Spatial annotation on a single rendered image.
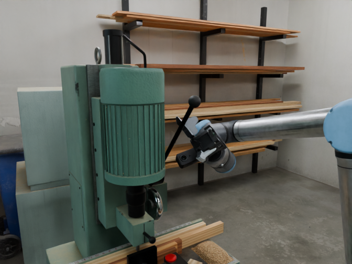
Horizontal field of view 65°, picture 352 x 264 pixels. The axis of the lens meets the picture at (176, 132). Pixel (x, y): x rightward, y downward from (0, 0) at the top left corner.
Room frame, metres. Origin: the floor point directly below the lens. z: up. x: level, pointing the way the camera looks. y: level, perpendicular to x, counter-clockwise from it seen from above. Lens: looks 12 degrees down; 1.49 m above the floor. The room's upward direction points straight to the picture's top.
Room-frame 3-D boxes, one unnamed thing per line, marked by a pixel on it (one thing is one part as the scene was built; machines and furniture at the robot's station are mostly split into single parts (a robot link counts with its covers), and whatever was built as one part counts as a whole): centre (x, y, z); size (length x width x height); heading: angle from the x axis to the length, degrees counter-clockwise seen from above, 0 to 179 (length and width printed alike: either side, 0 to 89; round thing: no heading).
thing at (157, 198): (0.96, 0.09, 1.02); 0.12 x 0.03 x 0.12; 33
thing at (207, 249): (0.83, -0.12, 0.91); 0.12 x 0.09 x 0.03; 33
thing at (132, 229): (0.80, 0.13, 1.03); 0.14 x 0.07 x 0.09; 33
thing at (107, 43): (0.90, 0.20, 1.54); 0.08 x 0.08 x 0.17; 33
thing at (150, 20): (3.42, -0.49, 1.20); 2.71 x 0.56 x 2.40; 119
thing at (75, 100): (1.02, 0.28, 1.16); 0.22 x 0.22 x 0.72; 33
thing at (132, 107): (0.78, 0.12, 1.35); 0.18 x 0.18 x 0.31
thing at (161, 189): (1.02, 0.09, 1.02); 0.09 x 0.07 x 0.12; 123
